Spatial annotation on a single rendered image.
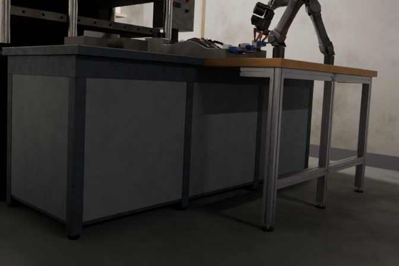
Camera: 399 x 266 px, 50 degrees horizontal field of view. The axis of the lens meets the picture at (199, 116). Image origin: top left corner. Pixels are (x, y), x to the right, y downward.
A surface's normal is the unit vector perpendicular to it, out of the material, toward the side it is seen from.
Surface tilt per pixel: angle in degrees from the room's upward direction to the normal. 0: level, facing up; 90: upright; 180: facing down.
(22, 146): 90
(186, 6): 90
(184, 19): 90
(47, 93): 90
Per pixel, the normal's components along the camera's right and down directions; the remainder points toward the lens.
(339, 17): -0.66, 0.04
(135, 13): 0.75, 0.09
